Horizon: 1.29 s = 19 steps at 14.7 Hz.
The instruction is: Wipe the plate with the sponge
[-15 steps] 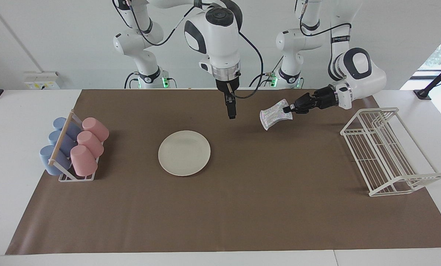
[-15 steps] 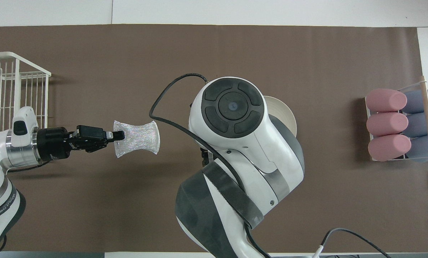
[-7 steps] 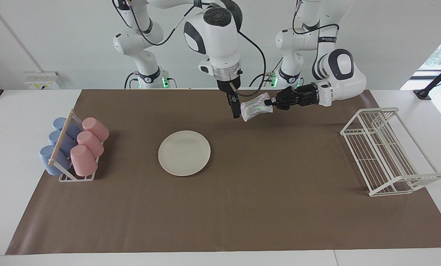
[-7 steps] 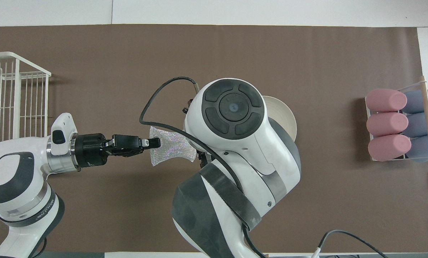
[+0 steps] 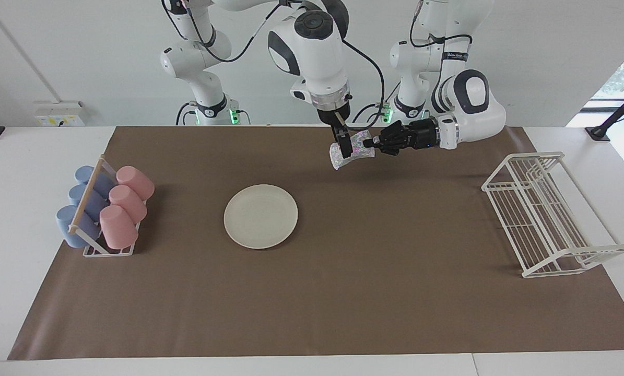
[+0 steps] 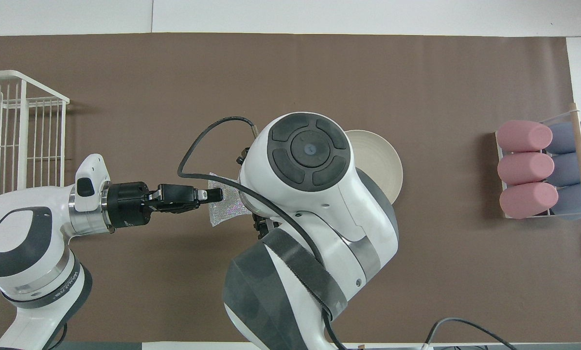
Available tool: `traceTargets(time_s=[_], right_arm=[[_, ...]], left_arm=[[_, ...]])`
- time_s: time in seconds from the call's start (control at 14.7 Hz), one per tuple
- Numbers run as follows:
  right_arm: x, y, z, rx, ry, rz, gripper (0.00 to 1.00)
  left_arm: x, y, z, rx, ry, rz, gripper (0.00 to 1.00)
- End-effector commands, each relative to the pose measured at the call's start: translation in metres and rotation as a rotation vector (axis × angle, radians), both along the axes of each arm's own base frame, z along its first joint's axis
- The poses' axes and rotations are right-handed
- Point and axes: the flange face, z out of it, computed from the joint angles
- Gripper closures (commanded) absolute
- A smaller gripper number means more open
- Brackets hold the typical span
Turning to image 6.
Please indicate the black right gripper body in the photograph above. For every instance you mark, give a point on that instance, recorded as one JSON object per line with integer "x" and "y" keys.
{"x": 263, "y": 228}

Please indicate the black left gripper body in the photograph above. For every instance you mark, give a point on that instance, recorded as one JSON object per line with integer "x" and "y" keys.
{"x": 127, "y": 204}

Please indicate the silver mesh sponge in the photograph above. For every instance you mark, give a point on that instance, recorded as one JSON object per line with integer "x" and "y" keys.
{"x": 224, "y": 211}

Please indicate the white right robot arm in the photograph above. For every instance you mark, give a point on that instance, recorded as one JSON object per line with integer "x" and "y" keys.
{"x": 309, "y": 233}

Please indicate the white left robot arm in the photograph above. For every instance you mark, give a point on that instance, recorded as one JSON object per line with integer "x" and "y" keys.
{"x": 23, "y": 253}

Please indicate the cream round plate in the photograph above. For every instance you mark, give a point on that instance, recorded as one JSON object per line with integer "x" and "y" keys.
{"x": 380, "y": 160}

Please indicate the brown table mat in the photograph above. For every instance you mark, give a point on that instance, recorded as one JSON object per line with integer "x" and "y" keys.
{"x": 465, "y": 267}

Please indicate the pink plastic cup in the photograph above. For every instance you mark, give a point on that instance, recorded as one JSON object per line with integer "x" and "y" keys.
{"x": 523, "y": 168}
{"x": 526, "y": 200}
{"x": 521, "y": 136}

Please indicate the cup rack with wooden bar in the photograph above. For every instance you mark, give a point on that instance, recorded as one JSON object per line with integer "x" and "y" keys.
{"x": 576, "y": 116}

